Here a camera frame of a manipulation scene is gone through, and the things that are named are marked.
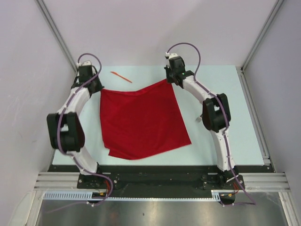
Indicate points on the red cloth napkin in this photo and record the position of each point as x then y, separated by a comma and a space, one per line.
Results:
143, 123

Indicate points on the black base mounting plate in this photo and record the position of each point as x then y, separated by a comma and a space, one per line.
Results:
161, 182

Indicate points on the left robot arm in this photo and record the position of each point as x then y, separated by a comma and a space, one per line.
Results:
65, 131

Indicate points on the aluminium frame post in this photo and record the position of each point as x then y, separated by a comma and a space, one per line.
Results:
56, 33
263, 32

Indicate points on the right aluminium frame post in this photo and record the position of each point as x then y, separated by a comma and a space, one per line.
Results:
263, 32

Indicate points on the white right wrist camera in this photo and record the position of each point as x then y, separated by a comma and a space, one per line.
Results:
170, 55

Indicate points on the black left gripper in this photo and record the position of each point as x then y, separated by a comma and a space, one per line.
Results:
99, 86

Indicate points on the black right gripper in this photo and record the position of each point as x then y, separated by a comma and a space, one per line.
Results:
168, 68

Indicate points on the orange plastic knife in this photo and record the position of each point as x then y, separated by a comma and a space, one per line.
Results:
126, 79

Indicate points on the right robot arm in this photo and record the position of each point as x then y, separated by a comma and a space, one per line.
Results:
215, 113

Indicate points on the left aluminium frame post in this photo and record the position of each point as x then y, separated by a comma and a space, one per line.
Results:
56, 33

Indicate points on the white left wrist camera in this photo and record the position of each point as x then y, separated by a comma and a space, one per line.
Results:
86, 63

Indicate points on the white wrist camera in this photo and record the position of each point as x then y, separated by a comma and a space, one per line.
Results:
170, 55
86, 63

